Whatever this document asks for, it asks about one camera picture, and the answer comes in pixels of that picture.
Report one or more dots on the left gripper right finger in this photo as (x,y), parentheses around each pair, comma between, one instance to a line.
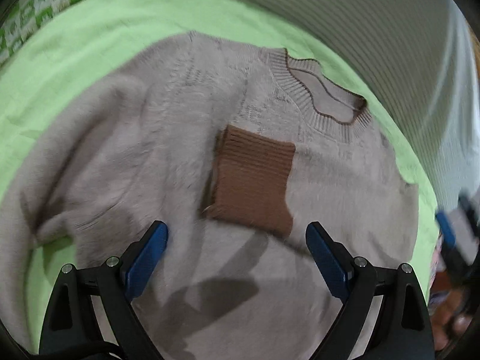
(402,329)

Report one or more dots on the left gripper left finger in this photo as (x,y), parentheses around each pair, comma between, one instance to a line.
(89,314)

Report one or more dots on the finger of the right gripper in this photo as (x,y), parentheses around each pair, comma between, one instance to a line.
(446,230)

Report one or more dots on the beige knit sweater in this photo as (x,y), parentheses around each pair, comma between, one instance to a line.
(237,149)

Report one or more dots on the person's right hand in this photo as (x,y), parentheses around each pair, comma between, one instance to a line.
(447,321)

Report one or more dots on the white striped headboard cover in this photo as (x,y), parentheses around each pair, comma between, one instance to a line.
(417,57)

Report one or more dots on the light green bed sheet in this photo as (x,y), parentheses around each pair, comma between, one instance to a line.
(93,37)

